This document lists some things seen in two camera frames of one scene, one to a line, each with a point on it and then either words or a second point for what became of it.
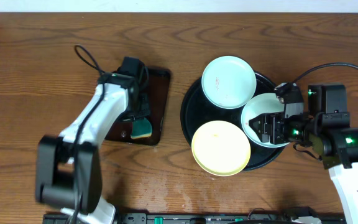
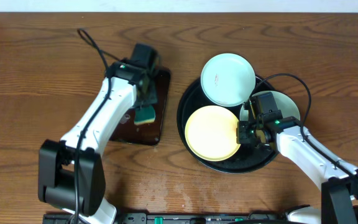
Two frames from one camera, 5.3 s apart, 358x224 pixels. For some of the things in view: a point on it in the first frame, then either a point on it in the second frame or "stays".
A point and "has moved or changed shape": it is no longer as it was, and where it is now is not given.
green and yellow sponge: x=141 y=129 has moved or changed shape
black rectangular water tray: x=158 y=90 stays
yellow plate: x=220 y=148 stays
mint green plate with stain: x=229 y=81 stays
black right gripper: x=271 y=123 -> x=242 y=136
